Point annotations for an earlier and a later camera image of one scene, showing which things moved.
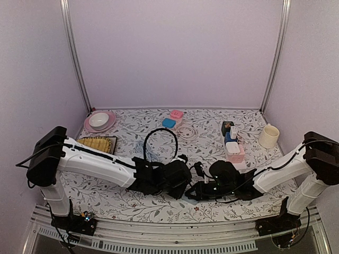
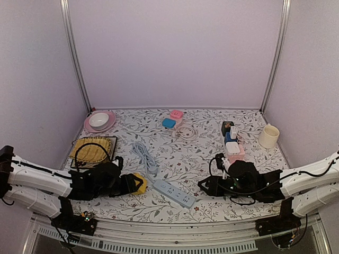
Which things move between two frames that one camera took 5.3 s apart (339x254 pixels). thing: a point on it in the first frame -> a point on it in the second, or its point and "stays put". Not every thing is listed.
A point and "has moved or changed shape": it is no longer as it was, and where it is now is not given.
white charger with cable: (234, 134) stays put
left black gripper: (179, 193) -> (128, 178)
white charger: (232, 148) stays put
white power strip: (240, 167) has moved or changed shape
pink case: (176, 114) stays put
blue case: (168, 123) stays put
